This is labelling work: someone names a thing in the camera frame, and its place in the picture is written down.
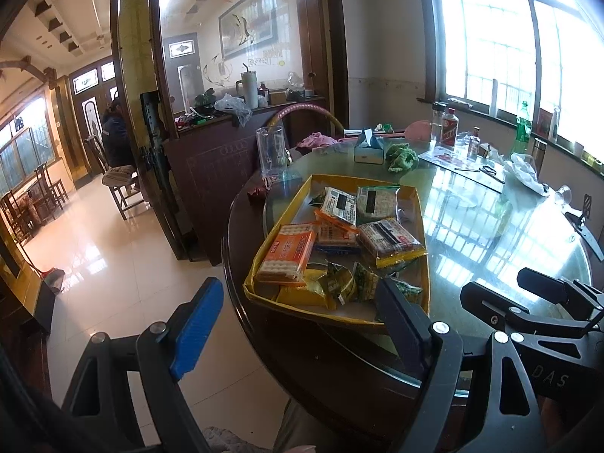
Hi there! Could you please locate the orange-edged packet black label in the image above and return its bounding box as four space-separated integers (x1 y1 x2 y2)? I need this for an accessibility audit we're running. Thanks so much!
315 187 358 226

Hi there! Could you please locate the wooden dining chair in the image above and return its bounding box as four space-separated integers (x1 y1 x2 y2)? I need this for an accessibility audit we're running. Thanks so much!
33 163 64 220
0 191 34 246

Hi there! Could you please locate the red dustpan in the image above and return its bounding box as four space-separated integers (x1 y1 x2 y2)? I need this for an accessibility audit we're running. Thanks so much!
40 268 67 293

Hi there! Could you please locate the yellow cardboard tray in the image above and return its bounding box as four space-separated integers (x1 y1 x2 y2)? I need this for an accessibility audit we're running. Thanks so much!
243 174 431 326

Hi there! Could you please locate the dark wooden cabinet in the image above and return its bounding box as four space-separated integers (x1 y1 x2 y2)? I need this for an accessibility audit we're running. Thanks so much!
163 97 331 265

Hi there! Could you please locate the grey cloth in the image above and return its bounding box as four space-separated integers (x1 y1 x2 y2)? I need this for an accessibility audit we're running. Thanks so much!
203 427 246 453

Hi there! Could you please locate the wooden chair with cushion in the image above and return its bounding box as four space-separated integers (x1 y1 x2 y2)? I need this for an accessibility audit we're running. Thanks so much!
85 134 152 220

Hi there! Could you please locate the teal tissue box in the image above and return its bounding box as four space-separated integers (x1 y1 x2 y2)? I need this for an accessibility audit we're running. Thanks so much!
354 128 385 165

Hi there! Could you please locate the small green yellow packet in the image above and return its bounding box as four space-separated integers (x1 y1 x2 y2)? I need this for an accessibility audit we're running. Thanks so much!
317 262 357 302

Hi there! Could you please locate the large orange cracker packet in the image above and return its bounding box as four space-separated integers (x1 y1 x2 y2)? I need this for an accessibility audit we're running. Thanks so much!
255 223 318 286

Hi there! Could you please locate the white tumbler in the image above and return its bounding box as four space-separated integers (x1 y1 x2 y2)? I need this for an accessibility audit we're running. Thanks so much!
236 62 260 109

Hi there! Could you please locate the grey plastic bag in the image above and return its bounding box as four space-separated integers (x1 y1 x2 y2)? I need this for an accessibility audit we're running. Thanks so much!
214 93 253 126

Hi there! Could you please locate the white plastic bag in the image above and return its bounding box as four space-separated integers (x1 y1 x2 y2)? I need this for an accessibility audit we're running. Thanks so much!
502 152 550 196

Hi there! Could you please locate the yellow-edged packet black label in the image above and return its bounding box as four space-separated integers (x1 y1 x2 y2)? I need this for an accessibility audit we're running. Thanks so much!
357 218 428 270

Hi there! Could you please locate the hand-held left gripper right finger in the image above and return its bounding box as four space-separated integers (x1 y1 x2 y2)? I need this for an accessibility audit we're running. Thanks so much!
375 277 548 453

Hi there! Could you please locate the green clear packet black label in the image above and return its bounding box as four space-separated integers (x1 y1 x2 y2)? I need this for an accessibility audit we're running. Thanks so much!
355 185 401 227

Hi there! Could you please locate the white paper mat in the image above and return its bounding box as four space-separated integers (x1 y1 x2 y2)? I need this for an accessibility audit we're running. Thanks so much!
418 146 508 194

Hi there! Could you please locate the black folding stand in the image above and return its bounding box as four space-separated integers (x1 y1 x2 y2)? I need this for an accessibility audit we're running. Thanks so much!
564 193 604 262

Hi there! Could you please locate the yellow snack packet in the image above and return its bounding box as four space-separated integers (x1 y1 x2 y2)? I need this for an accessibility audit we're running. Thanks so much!
275 269 338 310

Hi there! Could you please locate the window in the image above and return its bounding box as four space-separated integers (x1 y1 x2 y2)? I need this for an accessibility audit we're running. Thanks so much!
418 0 604 161

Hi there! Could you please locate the clear water bottle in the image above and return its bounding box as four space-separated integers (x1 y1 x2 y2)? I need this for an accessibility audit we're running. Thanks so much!
429 101 448 149

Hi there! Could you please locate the green plastic bottle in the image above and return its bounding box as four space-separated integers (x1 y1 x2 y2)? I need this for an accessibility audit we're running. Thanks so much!
510 100 533 156

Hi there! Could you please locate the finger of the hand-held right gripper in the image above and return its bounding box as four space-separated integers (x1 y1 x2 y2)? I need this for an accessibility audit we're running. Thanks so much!
518 268 604 324
460 283 590 341

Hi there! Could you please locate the pink yellow hoop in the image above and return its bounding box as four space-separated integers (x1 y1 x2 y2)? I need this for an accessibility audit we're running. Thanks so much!
269 102 347 152

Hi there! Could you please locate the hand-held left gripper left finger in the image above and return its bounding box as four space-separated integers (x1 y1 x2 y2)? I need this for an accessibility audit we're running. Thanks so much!
61 277 224 453

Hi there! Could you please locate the framed fish picture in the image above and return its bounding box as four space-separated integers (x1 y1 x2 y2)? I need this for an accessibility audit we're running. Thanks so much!
218 0 279 60

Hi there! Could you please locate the liquor bottle red label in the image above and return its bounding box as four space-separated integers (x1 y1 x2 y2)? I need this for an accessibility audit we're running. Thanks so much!
441 107 461 147

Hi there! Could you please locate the pink cloth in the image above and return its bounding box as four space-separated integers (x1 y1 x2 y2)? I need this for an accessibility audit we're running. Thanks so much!
295 132 338 149

